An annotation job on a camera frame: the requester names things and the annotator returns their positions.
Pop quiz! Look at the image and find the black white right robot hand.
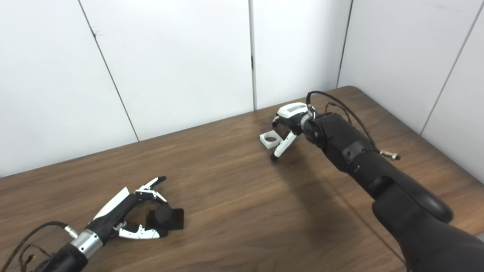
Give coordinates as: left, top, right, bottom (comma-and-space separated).
271, 102, 316, 162

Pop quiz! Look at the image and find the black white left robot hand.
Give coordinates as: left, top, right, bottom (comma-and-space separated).
87, 176, 169, 242

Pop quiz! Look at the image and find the white square piece with hole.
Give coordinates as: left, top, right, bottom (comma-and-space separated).
259, 130, 282, 148

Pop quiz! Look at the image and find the black peg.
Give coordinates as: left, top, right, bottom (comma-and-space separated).
146, 203, 185, 232

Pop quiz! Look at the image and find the thin right arm wire bundle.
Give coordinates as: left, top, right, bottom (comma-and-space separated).
324, 101, 352, 125

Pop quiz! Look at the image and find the thin arm wire bundle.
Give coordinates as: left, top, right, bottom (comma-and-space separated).
324, 101, 352, 125
19, 244, 51, 272

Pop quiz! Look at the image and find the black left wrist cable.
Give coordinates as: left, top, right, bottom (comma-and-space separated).
0, 221, 79, 272

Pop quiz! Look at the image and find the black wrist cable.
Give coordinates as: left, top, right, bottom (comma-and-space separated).
0, 221, 79, 272
306, 91, 401, 161

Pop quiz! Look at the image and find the thin left arm wire bundle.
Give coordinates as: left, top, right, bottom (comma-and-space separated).
19, 244, 51, 272

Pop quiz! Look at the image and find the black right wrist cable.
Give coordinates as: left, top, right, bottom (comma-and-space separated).
306, 91, 401, 161

